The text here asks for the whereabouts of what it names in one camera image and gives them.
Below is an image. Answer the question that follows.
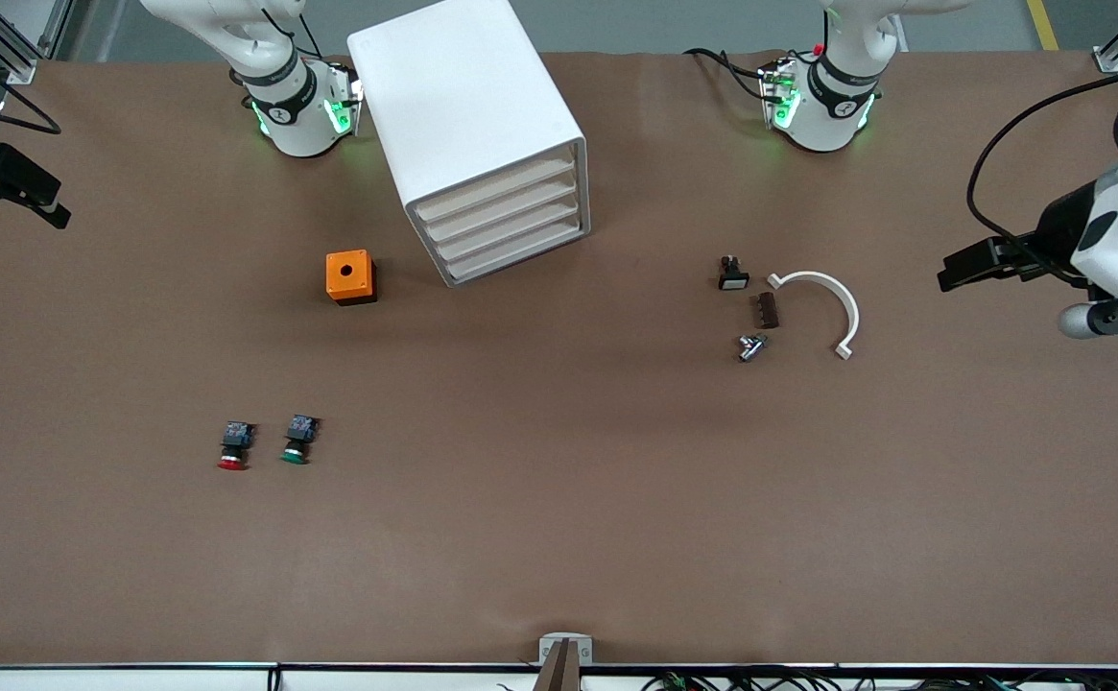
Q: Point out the grey metal table bracket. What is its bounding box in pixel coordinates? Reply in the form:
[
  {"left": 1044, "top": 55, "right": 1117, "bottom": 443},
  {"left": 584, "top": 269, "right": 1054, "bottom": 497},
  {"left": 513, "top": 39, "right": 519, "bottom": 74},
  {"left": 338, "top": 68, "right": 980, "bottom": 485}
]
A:
[{"left": 539, "top": 633, "right": 593, "bottom": 666}]

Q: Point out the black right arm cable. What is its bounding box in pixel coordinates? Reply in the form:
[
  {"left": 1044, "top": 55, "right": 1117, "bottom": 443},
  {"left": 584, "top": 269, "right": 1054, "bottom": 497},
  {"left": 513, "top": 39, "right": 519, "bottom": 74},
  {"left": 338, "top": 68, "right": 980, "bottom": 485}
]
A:
[{"left": 0, "top": 34, "right": 62, "bottom": 135}]

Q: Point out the orange box with hole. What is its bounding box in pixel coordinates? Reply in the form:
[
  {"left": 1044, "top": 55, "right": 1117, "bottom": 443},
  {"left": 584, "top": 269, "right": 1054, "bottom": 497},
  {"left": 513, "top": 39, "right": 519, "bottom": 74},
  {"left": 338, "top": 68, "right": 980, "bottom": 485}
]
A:
[{"left": 325, "top": 250, "right": 378, "bottom": 306}]

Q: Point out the white curved bracket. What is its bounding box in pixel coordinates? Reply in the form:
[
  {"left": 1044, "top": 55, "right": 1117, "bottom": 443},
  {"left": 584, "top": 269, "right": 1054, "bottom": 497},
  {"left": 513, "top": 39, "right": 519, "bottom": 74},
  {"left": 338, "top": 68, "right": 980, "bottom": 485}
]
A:
[{"left": 767, "top": 272, "right": 860, "bottom": 361}]

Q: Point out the black left base cable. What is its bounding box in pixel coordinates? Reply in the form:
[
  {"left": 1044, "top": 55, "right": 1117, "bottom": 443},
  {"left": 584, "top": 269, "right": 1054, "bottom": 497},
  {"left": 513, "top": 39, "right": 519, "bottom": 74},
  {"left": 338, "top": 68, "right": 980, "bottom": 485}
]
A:
[{"left": 683, "top": 48, "right": 773, "bottom": 102}]

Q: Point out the green push button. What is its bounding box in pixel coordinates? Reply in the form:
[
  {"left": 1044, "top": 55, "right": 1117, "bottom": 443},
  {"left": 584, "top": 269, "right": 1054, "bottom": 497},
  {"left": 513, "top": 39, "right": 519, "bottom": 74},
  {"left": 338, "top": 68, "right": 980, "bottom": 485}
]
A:
[{"left": 280, "top": 415, "right": 320, "bottom": 465}]

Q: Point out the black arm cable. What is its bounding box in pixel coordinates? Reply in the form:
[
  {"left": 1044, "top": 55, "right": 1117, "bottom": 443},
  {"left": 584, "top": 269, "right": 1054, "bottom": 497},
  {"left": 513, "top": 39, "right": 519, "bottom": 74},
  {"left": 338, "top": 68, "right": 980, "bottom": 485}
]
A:
[
  {"left": 965, "top": 58, "right": 1118, "bottom": 281},
  {"left": 0, "top": 34, "right": 62, "bottom": 135}
]

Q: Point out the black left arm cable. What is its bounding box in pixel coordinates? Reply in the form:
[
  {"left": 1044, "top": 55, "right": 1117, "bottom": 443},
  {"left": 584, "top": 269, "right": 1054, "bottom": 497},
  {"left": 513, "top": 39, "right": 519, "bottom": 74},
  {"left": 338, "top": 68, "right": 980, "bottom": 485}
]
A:
[{"left": 965, "top": 58, "right": 1118, "bottom": 281}]

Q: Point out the black cable bundle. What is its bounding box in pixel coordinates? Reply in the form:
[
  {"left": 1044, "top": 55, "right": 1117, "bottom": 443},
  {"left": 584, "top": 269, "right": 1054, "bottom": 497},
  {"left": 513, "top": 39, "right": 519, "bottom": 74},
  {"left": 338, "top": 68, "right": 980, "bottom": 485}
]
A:
[{"left": 640, "top": 670, "right": 1118, "bottom": 691}]

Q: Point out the red push button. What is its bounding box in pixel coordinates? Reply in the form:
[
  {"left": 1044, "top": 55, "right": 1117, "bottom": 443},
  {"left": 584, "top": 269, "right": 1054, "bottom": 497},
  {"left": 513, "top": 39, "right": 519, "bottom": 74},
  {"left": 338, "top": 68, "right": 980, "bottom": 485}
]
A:
[{"left": 217, "top": 420, "right": 255, "bottom": 471}]

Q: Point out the brown camera post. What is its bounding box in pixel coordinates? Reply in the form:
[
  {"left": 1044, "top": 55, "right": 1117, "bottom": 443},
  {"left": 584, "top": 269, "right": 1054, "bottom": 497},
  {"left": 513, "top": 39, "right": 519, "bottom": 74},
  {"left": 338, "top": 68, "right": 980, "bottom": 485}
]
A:
[{"left": 533, "top": 640, "right": 582, "bottom": 691}]

